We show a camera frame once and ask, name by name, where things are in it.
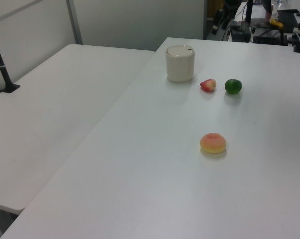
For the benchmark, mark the cream lidded garbage bin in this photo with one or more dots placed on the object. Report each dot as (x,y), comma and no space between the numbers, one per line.
(180,67)

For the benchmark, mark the toy strawberry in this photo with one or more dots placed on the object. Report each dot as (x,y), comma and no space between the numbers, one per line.
(207,85)

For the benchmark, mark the toy peach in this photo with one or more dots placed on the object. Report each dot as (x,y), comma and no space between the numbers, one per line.
(212,144)

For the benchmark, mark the green toy lime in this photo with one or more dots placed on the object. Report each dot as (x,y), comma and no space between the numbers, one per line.
(233,86)

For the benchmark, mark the black tripod legs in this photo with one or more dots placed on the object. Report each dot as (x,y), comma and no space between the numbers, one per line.
(221,17)

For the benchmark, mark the black electronics box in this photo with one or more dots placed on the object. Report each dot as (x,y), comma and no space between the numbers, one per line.
(239,32)

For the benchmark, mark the black equipment case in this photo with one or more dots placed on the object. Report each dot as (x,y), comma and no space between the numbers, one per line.
(269,37)

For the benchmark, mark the black vertical pole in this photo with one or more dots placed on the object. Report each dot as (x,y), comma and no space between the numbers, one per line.
(249,11)

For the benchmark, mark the black pole with base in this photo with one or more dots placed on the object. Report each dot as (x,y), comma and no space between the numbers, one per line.
(4,72)

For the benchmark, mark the yellow tool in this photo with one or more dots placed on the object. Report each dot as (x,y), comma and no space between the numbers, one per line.
(276,22)

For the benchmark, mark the grey aluminium partition post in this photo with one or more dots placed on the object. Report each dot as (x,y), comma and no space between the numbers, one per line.
(74,22)

